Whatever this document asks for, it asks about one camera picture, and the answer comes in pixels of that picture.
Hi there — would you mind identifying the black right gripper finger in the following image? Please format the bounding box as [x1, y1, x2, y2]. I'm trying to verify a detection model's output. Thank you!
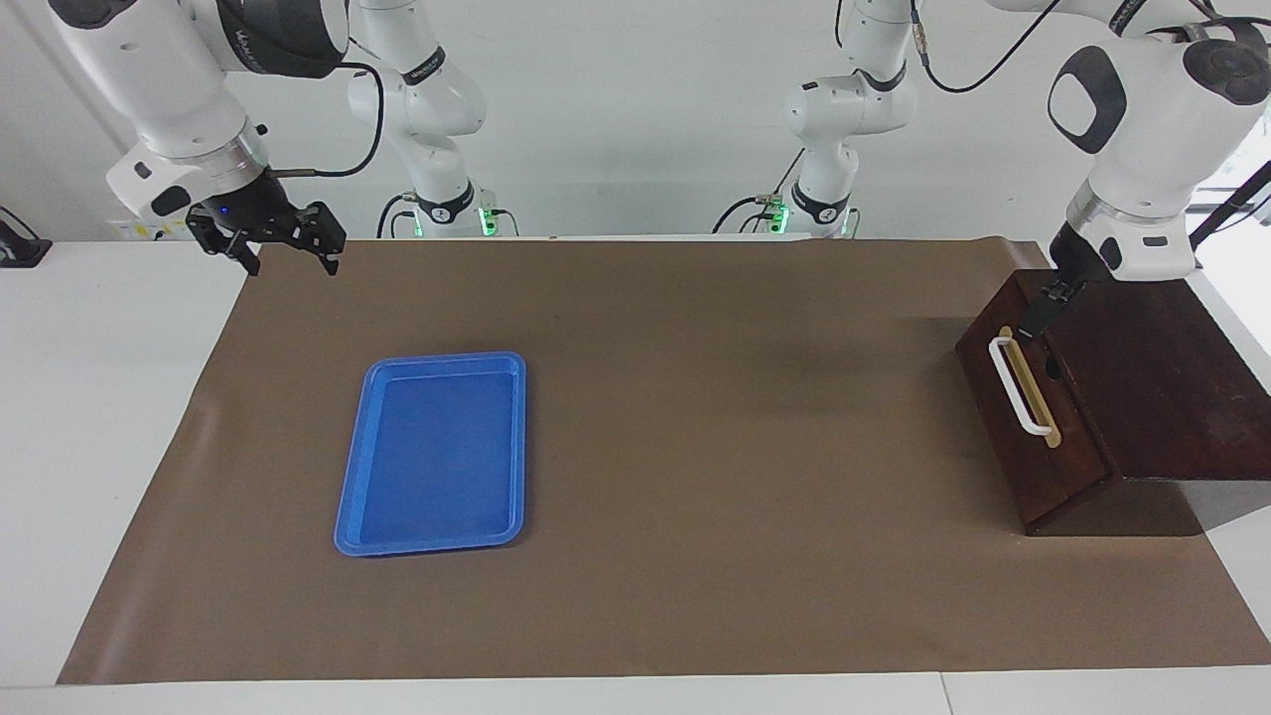
[188, 222, 262, 278]
[287, 201, 348, 277]

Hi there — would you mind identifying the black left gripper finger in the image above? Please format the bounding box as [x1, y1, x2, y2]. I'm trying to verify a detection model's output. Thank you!
[1014, 279, 1084, 344]

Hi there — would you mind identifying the white drawer handle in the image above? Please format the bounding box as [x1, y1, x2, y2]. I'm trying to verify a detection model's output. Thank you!
[988, 335, 1057, 439]

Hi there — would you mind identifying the wooden drawer with dark front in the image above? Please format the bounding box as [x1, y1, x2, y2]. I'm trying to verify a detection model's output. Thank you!
[955, 272, 1112, 529]

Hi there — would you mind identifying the dark wooden drawer cabinet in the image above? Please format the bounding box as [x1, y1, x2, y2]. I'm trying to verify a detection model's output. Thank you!
[955, 267, 1271, 538]

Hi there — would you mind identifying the small black stand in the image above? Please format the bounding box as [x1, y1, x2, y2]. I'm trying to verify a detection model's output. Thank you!
[0, 206, 54, 270]

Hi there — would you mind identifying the blue plastic tray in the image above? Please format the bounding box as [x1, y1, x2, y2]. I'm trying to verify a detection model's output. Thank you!
[334, 352, 528, 559]

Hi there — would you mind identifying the brown table mat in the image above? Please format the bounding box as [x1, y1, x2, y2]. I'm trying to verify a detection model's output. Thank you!
[57, 236, 1271, 686]

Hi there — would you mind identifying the black right base cable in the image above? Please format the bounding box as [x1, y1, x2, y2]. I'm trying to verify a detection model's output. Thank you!
[374, 192, 419, 240]

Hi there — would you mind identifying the black base cable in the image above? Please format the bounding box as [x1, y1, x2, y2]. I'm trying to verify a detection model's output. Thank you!
[711, 148, 796, 236]
[374, 192, 419, 240]

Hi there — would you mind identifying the white wall outlet box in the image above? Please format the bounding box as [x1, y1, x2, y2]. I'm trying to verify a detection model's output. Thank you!
[107, 213, 200, 243]

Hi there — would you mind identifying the black camera pole stand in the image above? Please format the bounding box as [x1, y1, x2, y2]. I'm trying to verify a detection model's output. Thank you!
[1186, 158, 1271, 251]

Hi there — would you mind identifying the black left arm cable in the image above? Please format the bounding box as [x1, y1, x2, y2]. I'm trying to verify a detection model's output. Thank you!
[908, 0, 1069, 97]

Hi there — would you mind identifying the black left base cable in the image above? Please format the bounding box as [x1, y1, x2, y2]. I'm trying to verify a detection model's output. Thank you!
[711, 148, 796, 236]

